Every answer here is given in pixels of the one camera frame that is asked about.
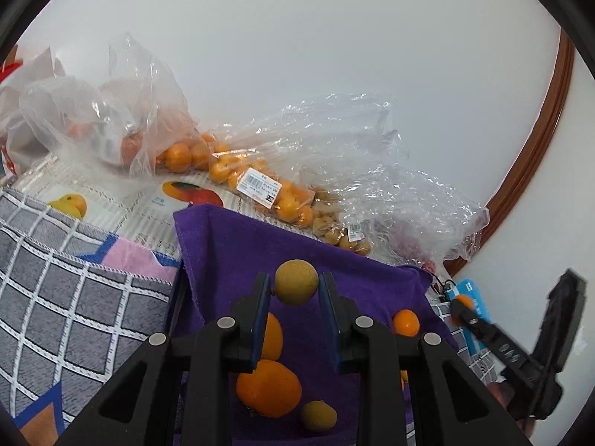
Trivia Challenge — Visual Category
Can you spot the white plastic bag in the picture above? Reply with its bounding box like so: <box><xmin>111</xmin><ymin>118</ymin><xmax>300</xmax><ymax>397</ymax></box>
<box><xmin>19</xmin><ymin>77</ymin><xmax>140</xmax><ymax>168</ymax></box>

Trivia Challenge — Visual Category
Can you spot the person's right hand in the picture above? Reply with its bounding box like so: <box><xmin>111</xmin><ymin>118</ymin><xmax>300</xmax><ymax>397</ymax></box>
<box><xmin>488</xmin><ymin>378</ymin><xmax>512</xmax><ymax>410</ymax></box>

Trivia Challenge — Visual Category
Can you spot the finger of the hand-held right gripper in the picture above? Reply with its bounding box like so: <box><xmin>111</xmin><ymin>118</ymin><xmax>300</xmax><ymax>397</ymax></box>
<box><xmin>451</xmin><ymin>300</ymin><xmax>502</xmax><ymax>343</ymax></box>

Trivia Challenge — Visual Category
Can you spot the brown wooden door frame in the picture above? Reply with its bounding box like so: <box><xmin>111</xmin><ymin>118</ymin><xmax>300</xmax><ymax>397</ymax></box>
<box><xmin>441</xmin><ymin>28</ymin><xmax>577</xmax><ymax>277</ymax></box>

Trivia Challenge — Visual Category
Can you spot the clear plastic bag with oranges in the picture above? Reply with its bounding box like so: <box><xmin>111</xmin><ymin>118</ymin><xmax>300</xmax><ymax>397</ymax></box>
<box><xmin>100</xmin><ymin>32</ymin><xmax>210</xmax><ymax>180</ymax></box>

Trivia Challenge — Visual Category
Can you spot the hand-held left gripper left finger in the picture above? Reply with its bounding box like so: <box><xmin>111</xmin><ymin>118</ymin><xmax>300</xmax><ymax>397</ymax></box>
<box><xmin>56</xmin><ymin>272</ymin><xmax>271</xmax><ymax>446</ymax></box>

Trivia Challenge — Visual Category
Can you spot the yellow tomato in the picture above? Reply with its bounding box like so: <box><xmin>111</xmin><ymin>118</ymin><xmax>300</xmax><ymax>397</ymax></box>
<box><xmin>300</xmin><ymin>400</ymin><xmax>338</xmax><ymax>434</ymax></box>
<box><xmin>274</xmin><ymin>260</ymin><xmax>319</xmax><ymax>308</ymax></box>

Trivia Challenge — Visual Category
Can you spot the blue tissue pack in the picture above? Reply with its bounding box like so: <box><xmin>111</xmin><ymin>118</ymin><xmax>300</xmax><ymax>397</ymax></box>
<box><xmin>446</xmin><ymin>279</ymin><xmax>493</xmax><ymax>368</ymax></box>

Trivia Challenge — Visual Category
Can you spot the purple towel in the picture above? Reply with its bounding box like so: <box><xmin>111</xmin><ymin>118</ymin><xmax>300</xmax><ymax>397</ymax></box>
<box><xmin>172</xmin><ymin>204</ymin><xmax>461</xmax><ymax>446</ymax></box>

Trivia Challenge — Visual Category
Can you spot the large orange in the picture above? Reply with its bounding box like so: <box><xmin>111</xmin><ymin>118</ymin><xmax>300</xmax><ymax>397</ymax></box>
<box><xmin>235</xmin><ymin>359</ymin><xmax>303</xmax><ymax>419</ymax></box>
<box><xmin>263</xmin><ymin>312</ymin><xmax>284</xmax><ymax>362</ymax></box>

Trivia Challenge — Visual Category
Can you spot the red paper bag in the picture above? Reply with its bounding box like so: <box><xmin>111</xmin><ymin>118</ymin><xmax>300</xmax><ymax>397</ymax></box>
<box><xmin>0</xmin><ymin>45</ymin><xmax>29</xmax><ymax>85</ymax></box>

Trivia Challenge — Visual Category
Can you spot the black thin cord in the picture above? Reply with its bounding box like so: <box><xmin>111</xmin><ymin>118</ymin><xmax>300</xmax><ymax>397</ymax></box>
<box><xmin>430</xmin><ymin>276</ymin><xmax>459</xmax><ymax>295</ymax></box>

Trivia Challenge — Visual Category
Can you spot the labelled clear bag of oranges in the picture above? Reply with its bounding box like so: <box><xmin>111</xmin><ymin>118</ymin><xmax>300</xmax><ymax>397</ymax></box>
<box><xmin>200</xmin><ymin>97</ymin><xmax>405</xmax><ymax>228</ymax></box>

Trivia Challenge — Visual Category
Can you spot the white fruit print mat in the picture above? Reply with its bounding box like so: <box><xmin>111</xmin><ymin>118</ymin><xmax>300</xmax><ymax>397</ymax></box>
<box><xmin>0</xmin><ymin>153</ymin><xmax>326</xmax><ymax>261</ymax></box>

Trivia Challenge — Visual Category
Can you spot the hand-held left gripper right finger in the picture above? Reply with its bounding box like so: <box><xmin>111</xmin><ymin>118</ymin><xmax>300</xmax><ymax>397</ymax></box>
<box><xmin>317</xmin><ymin>272</ymin><xmax>533</xmax><ymax>446</ymax></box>

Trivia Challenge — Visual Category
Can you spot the grey checked star blanket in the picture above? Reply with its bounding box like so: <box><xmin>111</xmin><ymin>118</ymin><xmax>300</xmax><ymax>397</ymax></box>
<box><xmin>0</xmin><ymin>190</ymin><xmax>505</xmax><ymax>446</ymax></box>

